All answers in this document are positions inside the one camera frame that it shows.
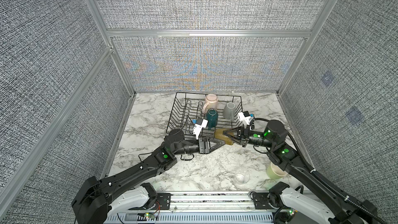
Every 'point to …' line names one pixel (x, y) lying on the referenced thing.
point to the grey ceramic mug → (229, 111)
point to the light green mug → (274, 172)
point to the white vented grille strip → (191, 217)
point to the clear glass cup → (242, 177)
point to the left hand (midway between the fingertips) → (221, 145)
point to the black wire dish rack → (200, 114)
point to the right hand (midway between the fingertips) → (224, 133)
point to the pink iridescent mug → (211, 101)
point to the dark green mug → (212, 116)
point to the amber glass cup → (218, 134)
